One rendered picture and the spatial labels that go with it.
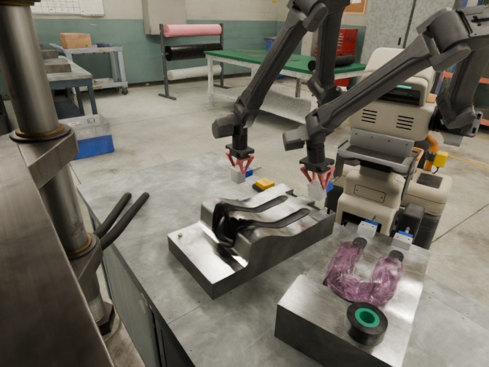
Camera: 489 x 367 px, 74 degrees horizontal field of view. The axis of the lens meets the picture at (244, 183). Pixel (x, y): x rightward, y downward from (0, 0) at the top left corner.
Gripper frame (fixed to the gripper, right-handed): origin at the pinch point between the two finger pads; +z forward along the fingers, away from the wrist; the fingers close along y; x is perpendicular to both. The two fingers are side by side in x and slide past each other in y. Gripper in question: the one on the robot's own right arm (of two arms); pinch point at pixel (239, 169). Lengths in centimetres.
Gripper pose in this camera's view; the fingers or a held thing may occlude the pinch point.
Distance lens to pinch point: 124.6
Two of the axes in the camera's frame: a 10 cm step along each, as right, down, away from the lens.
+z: -0.1, 8.8, 4.8
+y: 6.1, 3.8, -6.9
